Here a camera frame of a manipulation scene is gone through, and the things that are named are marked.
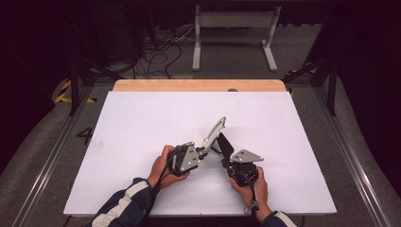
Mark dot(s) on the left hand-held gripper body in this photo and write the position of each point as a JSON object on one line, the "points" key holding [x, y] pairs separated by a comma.
{"points": [[187, 157]]}

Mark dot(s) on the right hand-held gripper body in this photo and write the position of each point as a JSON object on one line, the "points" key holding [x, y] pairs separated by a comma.
{"points": [[244, 171]]}

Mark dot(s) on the black cloth pouch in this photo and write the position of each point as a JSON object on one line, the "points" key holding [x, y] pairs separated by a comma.
{"points": [[225, 145]]}

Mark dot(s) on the person's right hand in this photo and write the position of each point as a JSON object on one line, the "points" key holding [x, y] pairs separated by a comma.
{"points": [[257, 195]]}

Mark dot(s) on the person's left hand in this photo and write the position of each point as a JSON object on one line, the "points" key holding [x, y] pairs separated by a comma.
{"points": [[159, 171]]}

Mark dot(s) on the white board sheet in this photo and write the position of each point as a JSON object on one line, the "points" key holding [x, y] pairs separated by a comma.
{"points": [[142, 126]]}

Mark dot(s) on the black metal stand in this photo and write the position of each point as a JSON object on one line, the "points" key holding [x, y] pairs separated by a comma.
{"points": [[75, 85], [331, 82]]}

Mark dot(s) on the aluminium floor rail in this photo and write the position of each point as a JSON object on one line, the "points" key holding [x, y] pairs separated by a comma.
{"points": [[50, 157], [353, 157]]}

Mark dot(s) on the white metal stand frame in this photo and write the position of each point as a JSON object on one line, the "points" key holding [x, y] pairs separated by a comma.
{"points": [[235, 19]]}

